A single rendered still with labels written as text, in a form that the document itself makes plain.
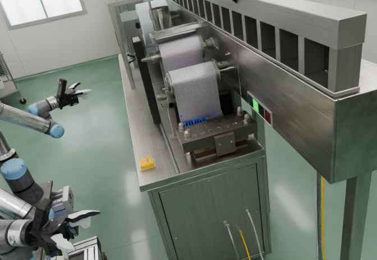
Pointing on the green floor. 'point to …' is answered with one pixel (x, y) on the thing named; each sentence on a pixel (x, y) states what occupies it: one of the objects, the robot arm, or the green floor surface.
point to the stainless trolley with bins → (5, 89)
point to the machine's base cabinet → (215, 213)
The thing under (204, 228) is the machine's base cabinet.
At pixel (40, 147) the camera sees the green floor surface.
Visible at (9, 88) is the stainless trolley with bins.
